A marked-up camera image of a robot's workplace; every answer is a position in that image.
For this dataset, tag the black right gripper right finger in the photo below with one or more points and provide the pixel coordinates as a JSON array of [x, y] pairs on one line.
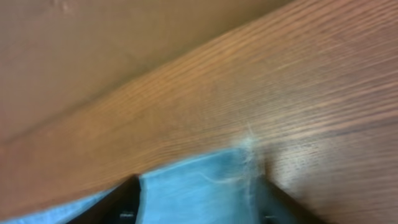
[[277, 207]]

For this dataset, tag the light blue denim jeans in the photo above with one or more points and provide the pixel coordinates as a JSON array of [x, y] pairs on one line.
[[216, 187]]

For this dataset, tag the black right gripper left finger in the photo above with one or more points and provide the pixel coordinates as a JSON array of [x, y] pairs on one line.
[[118, 207]]

